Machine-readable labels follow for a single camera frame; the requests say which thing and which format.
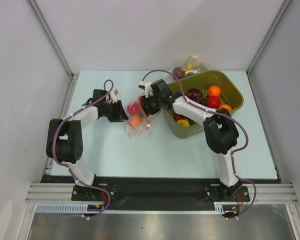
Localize aluminium frame rail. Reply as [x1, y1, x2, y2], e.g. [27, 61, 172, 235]
[25, 183, 75, 203]

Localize small orange fake tangerine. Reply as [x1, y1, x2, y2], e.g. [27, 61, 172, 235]
[128, 115, 143, 129]

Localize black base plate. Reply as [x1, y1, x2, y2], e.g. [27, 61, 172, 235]
[39, 174, 251, 211]

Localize orange fake fruit far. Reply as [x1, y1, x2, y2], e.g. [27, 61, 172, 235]
[207, 85, 222, 97]

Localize white slotted cable duct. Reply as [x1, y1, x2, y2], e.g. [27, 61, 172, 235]
[35, 203, 239, 215]

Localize orange fake fruit near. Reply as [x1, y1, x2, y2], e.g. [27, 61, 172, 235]
[218, 104, 233, 112]

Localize dark purple fake grapes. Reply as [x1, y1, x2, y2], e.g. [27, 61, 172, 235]
[193, 97, 208, 106]

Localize orange fake fruit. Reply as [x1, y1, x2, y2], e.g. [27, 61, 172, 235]
[207, 85, 222, 97]
[218, 104, 233, 112]

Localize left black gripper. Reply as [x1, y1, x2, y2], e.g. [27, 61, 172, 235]
[104, 100, 129, 123]

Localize olive green plastic bin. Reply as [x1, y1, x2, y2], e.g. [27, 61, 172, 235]
[163, 69, 245, 140]

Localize fake netted melon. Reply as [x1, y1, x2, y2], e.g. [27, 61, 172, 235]
[192, 64, 208, 74]

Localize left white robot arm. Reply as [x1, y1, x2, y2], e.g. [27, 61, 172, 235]
[46, 89, 128, 200]

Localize clear zip bag orange seal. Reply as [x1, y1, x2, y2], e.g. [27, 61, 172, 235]
[125, 94, 162, 139]

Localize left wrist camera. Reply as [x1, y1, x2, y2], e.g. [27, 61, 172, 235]
[109, 89, 119, 103]

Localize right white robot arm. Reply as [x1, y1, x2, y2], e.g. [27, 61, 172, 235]
[139, 79, 242, 201]

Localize dark purple fake plum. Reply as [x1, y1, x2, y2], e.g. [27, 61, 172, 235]
[172, 67, 186, 80]

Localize fake lychee bunch with leaf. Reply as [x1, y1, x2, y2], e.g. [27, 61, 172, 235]
[174, 113, 183, 122]

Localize yellow fake apple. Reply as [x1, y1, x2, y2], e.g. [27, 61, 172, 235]
[177, 119, 190, 127]

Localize red fake apple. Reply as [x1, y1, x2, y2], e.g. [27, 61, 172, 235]
[127, 101, 140, 115]
[206, 96, 221, 109]

